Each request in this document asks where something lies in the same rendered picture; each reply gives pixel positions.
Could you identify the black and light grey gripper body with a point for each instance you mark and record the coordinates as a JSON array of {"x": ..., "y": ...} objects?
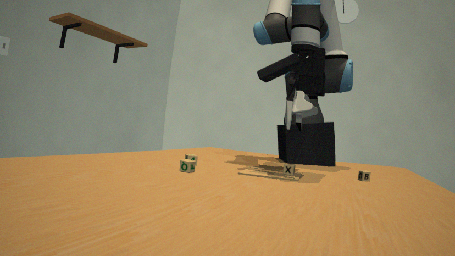
[{"x": 305, "y": 72}]

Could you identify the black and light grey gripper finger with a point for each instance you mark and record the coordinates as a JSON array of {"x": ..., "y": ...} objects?
[
  {"x": 299, "y": 116},
  {"x": 295, "y": 101}
]

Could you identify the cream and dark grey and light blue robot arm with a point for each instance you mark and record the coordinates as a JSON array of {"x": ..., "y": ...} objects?
[{"x": 310, "y": 20}]

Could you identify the beige letter block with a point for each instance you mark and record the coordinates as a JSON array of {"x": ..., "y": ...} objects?
[
  {"x": 187, "y": 165},
  {"x": 289, "y": 169},
  {"x": 364, "y": 175},
  {"x": 191, "y": 157}
]

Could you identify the tan square mat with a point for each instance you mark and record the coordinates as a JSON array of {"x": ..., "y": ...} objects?
[{"x": 270, "y": 173}]

